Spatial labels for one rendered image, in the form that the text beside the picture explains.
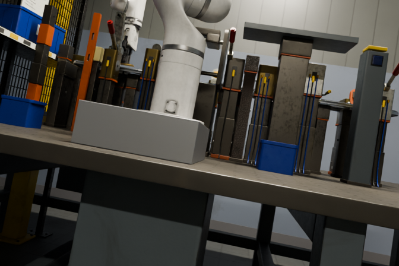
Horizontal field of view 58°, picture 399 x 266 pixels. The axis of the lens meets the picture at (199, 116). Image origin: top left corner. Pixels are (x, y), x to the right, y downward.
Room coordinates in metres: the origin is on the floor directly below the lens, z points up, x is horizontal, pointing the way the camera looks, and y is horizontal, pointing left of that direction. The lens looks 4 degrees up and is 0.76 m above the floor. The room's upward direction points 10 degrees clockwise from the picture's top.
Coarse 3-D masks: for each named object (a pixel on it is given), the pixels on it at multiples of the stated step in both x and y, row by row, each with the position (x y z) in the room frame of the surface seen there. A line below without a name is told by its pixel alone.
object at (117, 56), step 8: (104, 56) 1.42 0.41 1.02; (112, 56) 1.42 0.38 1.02; (120, 56) 1.46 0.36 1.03; (104, 64) 1.42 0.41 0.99; (112, 64) 1.42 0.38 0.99; (120, 64) 1.48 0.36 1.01; (104, 72) 1.42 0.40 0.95; (112, 72) 1.42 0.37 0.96; (104, 80) 1.42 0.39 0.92; (112, 80) 1.42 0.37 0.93; (104, 88) 1.43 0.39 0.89; (112, 88) 1.46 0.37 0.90; (104, 96) 1.43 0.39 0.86; (112, 96) 1.47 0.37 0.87
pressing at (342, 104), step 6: (78, 60) 1.54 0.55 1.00; (120, 66) 1.52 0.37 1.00; (120, 72) 1.66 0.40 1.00; (126, 72) 1.63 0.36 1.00; (132, 72) 1.60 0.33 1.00; (138, 72) 1.50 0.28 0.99; (222, 84) 1.48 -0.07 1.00; (240, 90) 1.55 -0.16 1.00; (252, 96) 1.65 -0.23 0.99; (324, 102) 1.44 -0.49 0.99; (330, 102) 1.43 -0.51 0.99; (336, 102) 1.43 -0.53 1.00; (342, 102) 1.43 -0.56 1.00; (336, 108) 1.59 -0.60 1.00; (342, 108) 1.56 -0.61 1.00; (396, 114) 1.41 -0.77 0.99
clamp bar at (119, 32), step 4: (116, 12) 1.45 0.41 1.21; (120, 12) 1.45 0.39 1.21; (124, 12) 1.45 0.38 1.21; (116, 16) 1.45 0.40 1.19; (120, 16) 1.44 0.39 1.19; (124, 16) 1.45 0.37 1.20; (116, 20) 1.45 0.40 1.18; (120, 20) 1.45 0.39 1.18; (124, 20) 1.46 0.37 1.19; (116, 24) 1.45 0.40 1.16; (120, 24) 1.45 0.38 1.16; (124, 24) 1.47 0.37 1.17; (116, 28) 1.46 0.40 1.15; (120, 28) 1.45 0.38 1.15; (116, 32) 1.46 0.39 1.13; (120, 32) 1.46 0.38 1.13; (116, 36) 1.46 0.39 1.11; (120, 36) 1.46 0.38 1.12; (116, 40) 1.46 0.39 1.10; (120, 40) 1.46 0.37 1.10; (120, 44) 1.46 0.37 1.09; (112, 48) 1.47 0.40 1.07
